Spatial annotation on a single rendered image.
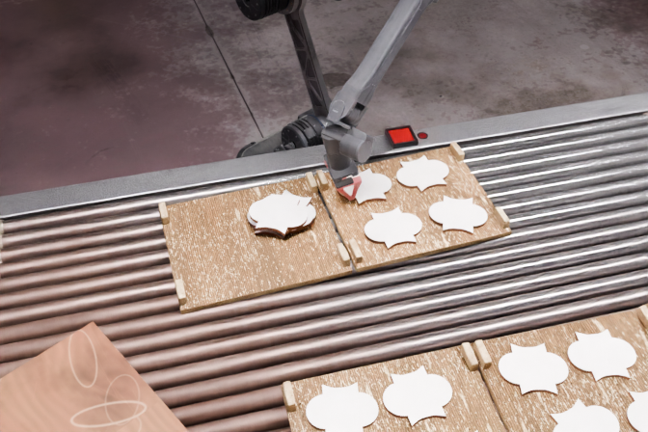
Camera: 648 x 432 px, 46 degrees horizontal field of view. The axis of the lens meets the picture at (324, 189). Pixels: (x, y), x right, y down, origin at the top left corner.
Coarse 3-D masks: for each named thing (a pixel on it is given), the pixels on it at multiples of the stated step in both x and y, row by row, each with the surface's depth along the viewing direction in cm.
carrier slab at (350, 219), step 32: (384, 160) 211; (448, 160) 211; (320, 192) 203; (416, 192) 201; (448, 192) 201; (480, 192) 201; (352, 224) 193; (352, 256) 185; (384, 256) 184; (416, 256) 186
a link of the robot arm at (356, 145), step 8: (336, 104) 185; (344, 104) 184; (336, 112) 185; (328, 120) 186; (336, 120) 184; (352, 128) 184; (344, 136) 184; (352, 136) 183; (360, 136) 182; (368, 136) 182; (344, 144) 183; (352, 144) 182; (360, 144) 181; (368, 144) 183; (344, 152) 184; (352, 152) 182; (360, 152) 181; (368, 152) 184; (360, 160) 182
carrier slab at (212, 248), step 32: (256, 192) 201; (192, 224) 193; (224, 224) 193; (320, 224) 193; (192, 256) 184; (224, 256) 184; (256, 256) 184; (288, 256) 184; (320, 256) 184; (192, 288) 177; (224, 288) 177; (256, 288) 177; (288, 288) 179
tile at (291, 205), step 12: (252, 204) 191; (264, 204) 191; (276, 204) 191; (288, 204) 191; (252, 216) 188; (264, 216) 188; (276, 216) 188; (288, 216) 188; (300, 216) 188; (264, 228) 186; (276, 228) 185; (288, 228) 186
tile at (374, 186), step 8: (352, 176) 203; (368, 176) 204; (376, 176) 204; (384, 176) 204; (368, 184) 201; (376, 184) 201; (384, 184) 202; (352, 192) 199; (360, 192) 199; (368, 192) 199; (376, 192) 199; (384, 192) 199; (352, 200) 198; (360, 200) 197; (368, 200) 198; (376, 200) 198; (384, 200) 198
